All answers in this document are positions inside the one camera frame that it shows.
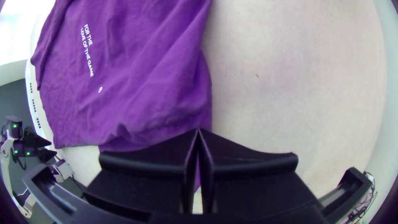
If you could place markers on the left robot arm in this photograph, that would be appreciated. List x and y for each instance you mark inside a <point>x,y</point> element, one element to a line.
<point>14,127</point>

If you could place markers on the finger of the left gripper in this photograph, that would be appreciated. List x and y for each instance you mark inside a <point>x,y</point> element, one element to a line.
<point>35,140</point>
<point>46,154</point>

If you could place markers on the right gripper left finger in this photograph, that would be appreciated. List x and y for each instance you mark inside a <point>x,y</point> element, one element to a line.
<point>146,180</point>

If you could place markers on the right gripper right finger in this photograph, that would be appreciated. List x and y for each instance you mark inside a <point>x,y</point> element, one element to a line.
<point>255,183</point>

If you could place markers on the white laundry basket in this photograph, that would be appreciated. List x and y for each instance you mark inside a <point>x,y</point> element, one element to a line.
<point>32,93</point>

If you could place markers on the dark t-shirt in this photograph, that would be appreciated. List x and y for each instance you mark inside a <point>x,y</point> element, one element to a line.
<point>124,77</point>

